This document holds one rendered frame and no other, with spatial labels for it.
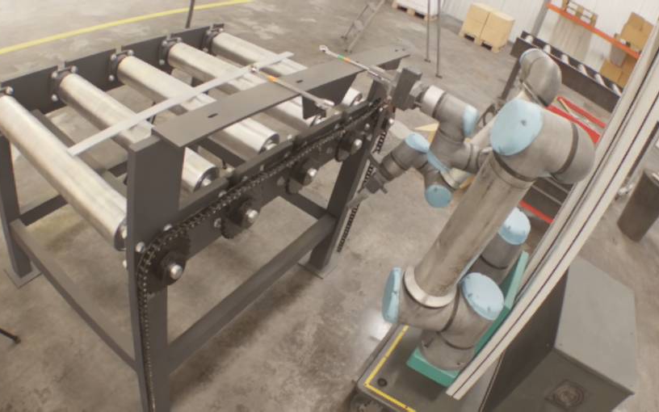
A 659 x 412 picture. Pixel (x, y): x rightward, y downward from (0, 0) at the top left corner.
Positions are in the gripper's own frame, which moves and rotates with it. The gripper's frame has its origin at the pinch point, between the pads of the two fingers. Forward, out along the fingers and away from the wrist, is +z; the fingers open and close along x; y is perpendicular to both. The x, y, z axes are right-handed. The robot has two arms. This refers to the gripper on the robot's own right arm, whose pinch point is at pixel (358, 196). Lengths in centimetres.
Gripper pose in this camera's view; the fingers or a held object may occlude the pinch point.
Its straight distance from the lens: 186.0
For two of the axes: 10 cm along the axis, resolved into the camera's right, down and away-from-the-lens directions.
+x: 3.0, -3.8, 8.8
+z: -6.6, 5.9, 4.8
